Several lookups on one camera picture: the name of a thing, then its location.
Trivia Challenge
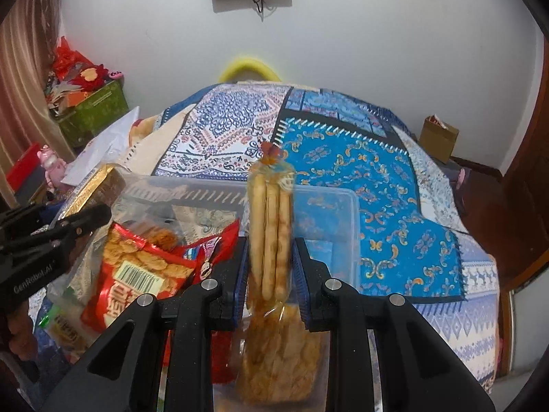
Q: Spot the green storage box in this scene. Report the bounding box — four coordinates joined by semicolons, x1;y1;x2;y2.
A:
57;81;129;149

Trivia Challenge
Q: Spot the blue patchwork bed quilt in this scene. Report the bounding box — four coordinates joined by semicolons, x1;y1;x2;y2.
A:
124;81;500;389

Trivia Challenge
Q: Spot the red biscuit snack bag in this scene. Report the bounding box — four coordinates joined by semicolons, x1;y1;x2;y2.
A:
80;219;240;333

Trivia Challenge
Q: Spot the striped brown curtain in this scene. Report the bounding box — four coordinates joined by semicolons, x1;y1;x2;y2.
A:
1;0;73;207

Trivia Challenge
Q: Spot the clear bag of breadsticks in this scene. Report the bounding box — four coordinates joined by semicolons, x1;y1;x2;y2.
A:
236;142;325;405

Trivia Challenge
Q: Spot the yellow foam tube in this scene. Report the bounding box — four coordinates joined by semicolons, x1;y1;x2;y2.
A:
218;57;282;83

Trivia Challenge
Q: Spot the gold foil snack package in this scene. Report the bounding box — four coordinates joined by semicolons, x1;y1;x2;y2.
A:
49;164;127;229

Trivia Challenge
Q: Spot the pink toy figure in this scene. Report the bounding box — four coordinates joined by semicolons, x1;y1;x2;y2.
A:
37;144;69;193

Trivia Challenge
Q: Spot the white plastic bag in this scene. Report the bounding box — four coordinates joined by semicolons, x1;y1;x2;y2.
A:
61;107;140;187

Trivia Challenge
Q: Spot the clear plastic storage bin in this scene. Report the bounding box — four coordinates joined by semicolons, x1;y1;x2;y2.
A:
46;173;362;412

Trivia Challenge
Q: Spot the cardboard box on floor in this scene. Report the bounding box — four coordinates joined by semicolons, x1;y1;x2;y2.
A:
419;114;460;164

